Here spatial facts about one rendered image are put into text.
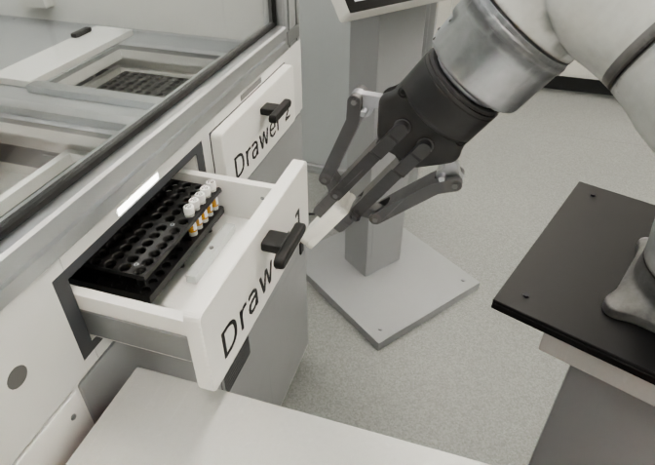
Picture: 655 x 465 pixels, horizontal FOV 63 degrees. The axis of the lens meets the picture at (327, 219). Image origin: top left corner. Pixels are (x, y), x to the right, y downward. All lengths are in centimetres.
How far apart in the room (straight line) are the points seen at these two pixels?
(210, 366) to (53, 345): 16
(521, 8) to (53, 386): 53
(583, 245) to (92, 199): 66
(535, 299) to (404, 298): 105
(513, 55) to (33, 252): 42
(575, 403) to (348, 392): 82
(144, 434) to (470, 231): 170
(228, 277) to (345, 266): 136
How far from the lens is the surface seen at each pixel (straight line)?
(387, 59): 145
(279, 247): 57
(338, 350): 166
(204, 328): 50
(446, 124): 42
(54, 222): 55
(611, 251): 87
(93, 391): 67
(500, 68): 40
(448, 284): 185
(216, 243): 69
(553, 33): 39
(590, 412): 88
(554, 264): 82
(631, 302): 77
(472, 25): 40
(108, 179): 59
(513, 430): 158
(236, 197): 73
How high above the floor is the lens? 127
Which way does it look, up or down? 36 degrees down
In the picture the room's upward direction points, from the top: straight up
